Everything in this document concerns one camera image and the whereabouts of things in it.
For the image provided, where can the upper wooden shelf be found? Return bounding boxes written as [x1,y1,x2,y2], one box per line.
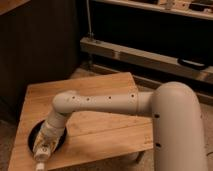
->
[93,0,213,21]

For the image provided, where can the clear plastic bottle white cap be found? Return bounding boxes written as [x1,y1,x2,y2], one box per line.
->
[34,144,52,171]

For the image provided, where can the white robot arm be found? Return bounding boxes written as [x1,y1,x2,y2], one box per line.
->
[33,82,208,171]

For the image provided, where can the wooden table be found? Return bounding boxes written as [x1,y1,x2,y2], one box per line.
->
[8,73,153,171]

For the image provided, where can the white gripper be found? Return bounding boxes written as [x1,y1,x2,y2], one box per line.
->
[34,125,64,150]

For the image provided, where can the black handle on shelf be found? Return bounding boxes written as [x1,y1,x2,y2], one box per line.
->
[177,58,209,70]

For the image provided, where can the metal vertical pole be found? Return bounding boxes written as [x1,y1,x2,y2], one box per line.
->
[86,0,94,40]

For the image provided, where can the grey metal shelf beam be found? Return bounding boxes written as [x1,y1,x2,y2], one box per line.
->
[80,37,213,84]

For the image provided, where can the black ceramic bowl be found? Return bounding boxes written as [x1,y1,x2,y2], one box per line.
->
[27,121,67,153]

